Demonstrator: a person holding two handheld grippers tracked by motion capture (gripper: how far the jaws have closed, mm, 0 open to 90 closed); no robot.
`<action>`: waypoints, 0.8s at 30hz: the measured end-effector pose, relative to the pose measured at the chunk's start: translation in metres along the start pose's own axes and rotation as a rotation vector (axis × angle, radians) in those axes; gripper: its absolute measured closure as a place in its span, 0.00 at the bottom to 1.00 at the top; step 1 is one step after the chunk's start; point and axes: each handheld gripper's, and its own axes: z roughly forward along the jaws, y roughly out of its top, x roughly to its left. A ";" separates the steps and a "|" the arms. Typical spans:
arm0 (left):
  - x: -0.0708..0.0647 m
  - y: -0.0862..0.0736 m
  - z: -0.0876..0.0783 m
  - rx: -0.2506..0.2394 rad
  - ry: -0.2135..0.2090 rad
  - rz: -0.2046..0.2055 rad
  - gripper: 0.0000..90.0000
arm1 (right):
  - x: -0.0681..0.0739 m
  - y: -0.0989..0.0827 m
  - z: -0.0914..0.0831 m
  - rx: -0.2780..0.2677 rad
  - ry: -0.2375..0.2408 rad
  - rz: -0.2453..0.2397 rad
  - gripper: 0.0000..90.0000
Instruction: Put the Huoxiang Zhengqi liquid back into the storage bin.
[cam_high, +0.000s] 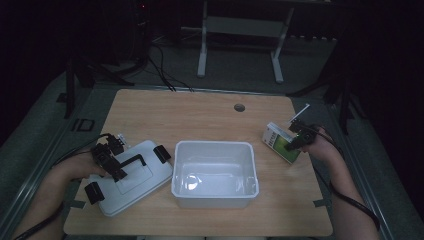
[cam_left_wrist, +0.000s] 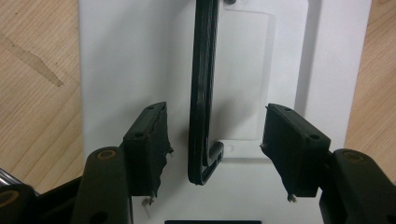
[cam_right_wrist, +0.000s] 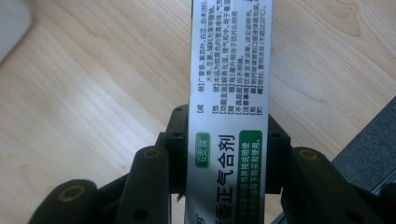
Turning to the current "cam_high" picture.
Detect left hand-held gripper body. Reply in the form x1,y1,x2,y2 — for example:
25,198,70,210
90,133,130,174

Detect black tripod stand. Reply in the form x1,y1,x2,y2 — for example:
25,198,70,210
63,56,135,120
286,39,368,135

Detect person's right hand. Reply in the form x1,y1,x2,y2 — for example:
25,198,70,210
301,125,338,163

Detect white plastic storage box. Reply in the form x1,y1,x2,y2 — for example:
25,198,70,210
170,140,260,210

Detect person's left hand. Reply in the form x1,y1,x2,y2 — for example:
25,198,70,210
58,150,109,183

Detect white lid with black handle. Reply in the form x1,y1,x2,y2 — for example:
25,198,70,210
84,139,174,218

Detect green and white carton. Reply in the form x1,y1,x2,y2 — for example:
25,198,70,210
261,121,302,165

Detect black floor cables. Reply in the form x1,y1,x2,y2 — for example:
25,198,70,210
146,43,195,93

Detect hand-held gripper cable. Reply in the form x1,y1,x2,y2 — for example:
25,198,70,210
13,133,112,240
311,124,381,232

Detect left hand-held gripper cable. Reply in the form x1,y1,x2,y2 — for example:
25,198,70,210
13,133,112,240

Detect white metal stand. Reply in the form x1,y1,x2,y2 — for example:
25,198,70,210
197,0,295,84

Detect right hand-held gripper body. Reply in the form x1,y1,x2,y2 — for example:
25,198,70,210
287,103,320,151

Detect right hand-held gripper cable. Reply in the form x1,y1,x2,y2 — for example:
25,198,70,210
311,124,381,232

